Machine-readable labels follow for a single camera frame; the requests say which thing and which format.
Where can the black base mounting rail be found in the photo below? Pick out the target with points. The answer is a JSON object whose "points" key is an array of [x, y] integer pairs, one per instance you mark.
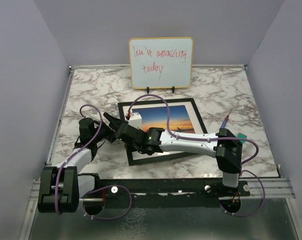
{"points": [[162, 193]]}

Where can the black picture frame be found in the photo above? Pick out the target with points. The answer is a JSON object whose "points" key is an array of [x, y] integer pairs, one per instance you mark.
{"points": [[135, 158]]}

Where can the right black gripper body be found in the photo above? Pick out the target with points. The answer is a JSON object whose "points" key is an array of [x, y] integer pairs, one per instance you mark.
{"points": [[138, 148]]}

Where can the aluminium table edge rail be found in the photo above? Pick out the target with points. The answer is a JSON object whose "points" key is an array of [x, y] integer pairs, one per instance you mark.
{"points": [[36, 183]]}

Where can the black whiteboard stand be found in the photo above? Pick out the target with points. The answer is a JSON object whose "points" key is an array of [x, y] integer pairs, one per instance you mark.
{"points": [[170, 89]]}

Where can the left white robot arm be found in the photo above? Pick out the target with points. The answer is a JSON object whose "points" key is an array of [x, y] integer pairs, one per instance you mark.
{"points": [[61, 186]]}

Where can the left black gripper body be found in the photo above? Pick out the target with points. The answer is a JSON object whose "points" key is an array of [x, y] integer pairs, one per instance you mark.
{"points": [[106, 132]]}

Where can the sunset fishing photo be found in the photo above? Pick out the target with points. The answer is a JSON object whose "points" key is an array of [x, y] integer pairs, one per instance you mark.
{"points": [[182, 118]]}

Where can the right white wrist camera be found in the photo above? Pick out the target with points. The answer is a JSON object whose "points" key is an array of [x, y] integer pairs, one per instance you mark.
{"points": [[134, 119]]}

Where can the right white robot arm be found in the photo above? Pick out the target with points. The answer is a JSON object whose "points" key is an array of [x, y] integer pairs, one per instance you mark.
{"points": [[223, 146]]}

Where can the yellow-framed whiteboard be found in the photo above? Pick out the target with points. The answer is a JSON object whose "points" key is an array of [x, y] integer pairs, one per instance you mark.
{"points": [[160, 63]]}

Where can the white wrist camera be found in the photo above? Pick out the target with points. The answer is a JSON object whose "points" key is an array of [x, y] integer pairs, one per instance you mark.
{"points": [[134, 119], [95, 115]]}

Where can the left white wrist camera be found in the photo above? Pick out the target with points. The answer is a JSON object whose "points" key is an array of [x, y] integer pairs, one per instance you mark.
{"points": [[95, 115]]}

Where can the teal green eraser block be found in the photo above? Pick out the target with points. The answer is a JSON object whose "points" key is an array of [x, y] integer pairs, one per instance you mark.
{"points": [[242, 137]]}

